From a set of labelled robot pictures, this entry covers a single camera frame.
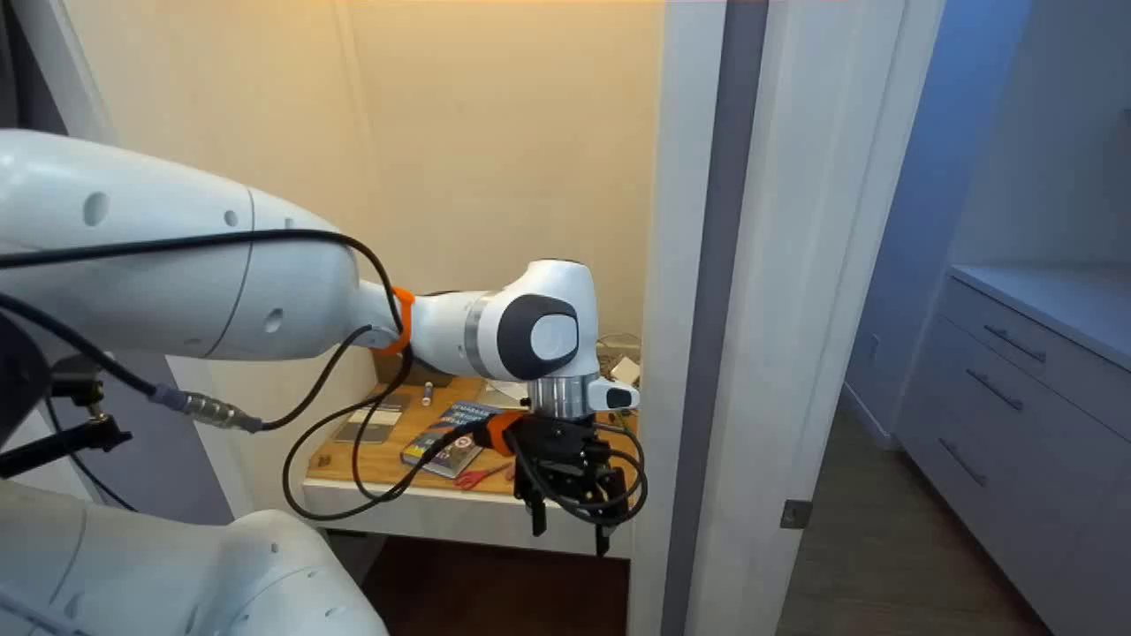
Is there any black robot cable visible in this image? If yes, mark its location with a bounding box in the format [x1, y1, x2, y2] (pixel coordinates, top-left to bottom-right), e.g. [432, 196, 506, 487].
[0, 226, 652, 527]

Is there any white drawer cabinet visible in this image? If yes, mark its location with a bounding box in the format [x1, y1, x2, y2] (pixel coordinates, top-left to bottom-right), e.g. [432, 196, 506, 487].
[897, 263, 1131, 636]

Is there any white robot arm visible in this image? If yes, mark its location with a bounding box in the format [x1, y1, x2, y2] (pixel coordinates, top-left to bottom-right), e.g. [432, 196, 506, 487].
[0, 127, 646, 636]

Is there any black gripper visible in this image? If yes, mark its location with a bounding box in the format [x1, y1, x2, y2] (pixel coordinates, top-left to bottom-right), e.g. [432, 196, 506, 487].
[506, 415, 611, 559]

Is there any colourful hardcover book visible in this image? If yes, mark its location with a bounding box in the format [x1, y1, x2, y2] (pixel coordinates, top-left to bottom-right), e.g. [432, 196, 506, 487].
[401, 402, 492, 479]

